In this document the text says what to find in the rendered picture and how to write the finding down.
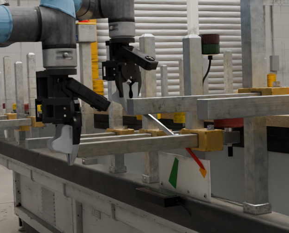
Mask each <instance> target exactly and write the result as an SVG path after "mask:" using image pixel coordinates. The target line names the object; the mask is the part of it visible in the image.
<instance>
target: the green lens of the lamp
mask: <svg viewBox="0 0 289 233"><path fill-rule="evenodd" d="M201 49H202V54H208V53H220V45H219V44H207V45H201Z"/></svg>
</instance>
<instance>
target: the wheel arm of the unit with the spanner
mask: <svg viewBox="0 0 289 233"><path fill-rule="evenodd" d="M233 143H240V131H232V132H225V130H223V144H227V146H229V147H232V146H233ZM187 147H198V135H197V134H185V135H168V136H157V137H145V138H134V139H123V140H111V141H95V142H83V143H80V144H79V148H78V154H77V158H83V157H93V156H103V155H113V154H123V153H137V152H147V151H157V150H167V149H177V148H187Z"/></svg>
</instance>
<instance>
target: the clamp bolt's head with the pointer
mask: <svg viewBox="0 0 289 233"><path fill-rule="evenodd" d="M185 149H186V150H187V151H188V152H189V153H190V155H191V156H192V157H193V159H194V160H195V161H196V162H197V164H198V165H199V166H200V168H202V169H204V170H205V168H204V166H203V164H202V163H201V162H200V161H199V159H198V158H197V157H196V155H195V154H194V153H193V152H192V151H191V149H190V148H189V147H187V148H185Z"/></svg>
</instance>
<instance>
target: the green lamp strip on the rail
mask: <svg viewBox="0 0 289 233"><path fill-rule="evenodd" d="M144 188H146V189H149V190H152V191H155V192H158V193H162V194H165V195H168V196H177V195H174V194H171V193H168V192H165V191H162V190H158V189H155V188H152V187H144Z"/></svg>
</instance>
